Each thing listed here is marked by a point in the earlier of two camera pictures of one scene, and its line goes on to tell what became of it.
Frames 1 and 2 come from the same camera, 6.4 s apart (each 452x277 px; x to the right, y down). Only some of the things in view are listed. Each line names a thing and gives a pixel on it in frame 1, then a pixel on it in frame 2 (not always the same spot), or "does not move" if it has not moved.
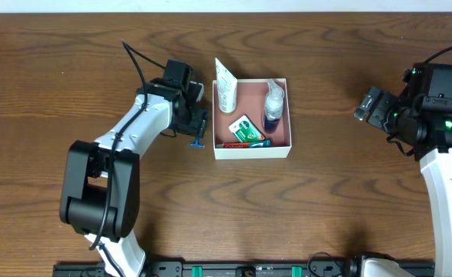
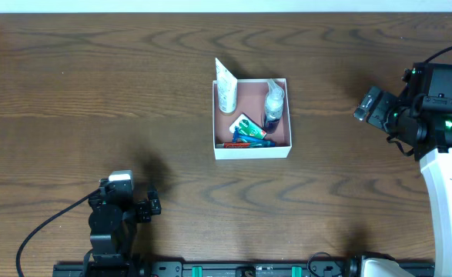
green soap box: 246,130 does not move
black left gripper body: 194,125 to 143,209
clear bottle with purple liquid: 273,105 does not move
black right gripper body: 376,109 does not move
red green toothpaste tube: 242,145 does not move
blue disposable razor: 196,143 to 243,138
